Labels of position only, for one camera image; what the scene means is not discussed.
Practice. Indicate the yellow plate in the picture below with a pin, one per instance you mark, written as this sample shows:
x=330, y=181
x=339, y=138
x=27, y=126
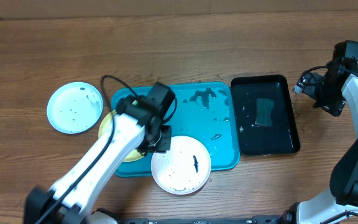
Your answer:
x=134, y=155

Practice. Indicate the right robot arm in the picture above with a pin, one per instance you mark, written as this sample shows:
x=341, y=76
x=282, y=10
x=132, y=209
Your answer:
x=340, y=201

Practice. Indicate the black plastic tray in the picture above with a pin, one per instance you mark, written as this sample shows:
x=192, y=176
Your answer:
x=280, y=138

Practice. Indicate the dark green sponge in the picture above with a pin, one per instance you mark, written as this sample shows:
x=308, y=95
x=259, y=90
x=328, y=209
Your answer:
x=264, y=107

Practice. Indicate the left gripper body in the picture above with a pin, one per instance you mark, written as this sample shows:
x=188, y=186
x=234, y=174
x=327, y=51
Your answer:
x=159, y=141

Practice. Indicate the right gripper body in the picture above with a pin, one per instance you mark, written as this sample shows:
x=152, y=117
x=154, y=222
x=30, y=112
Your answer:
x=328, y=96

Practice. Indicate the white plate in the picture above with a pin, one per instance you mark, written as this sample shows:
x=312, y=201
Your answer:
x=184, y=168

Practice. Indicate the light blue plate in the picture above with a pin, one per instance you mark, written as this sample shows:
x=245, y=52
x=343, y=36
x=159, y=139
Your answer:
x=75, y=108

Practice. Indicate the teal plastic tray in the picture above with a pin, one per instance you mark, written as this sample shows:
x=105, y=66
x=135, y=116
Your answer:
x=205, y=112

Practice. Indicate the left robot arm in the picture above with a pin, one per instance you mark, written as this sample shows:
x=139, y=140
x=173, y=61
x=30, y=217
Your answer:
x=139, y=123

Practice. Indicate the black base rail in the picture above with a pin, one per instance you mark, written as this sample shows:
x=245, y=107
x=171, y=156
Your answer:
x=197, y=221

